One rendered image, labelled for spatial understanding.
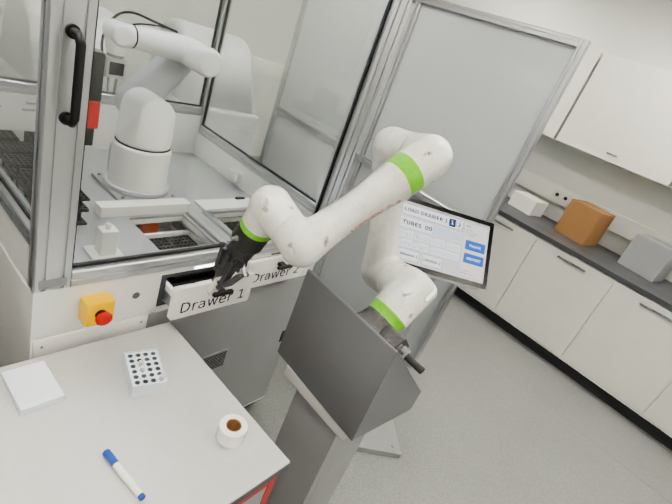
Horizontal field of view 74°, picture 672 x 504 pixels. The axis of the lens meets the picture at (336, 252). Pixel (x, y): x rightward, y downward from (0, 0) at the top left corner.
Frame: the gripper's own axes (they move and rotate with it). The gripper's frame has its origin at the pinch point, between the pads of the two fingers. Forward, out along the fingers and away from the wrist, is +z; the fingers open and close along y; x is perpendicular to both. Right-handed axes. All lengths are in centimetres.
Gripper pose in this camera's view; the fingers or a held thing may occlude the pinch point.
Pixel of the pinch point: (216, 285)
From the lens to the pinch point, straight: 136.3
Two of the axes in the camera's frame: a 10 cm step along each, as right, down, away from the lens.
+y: 5.4, 7.8, -3.2
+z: -5.5, 6.2, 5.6
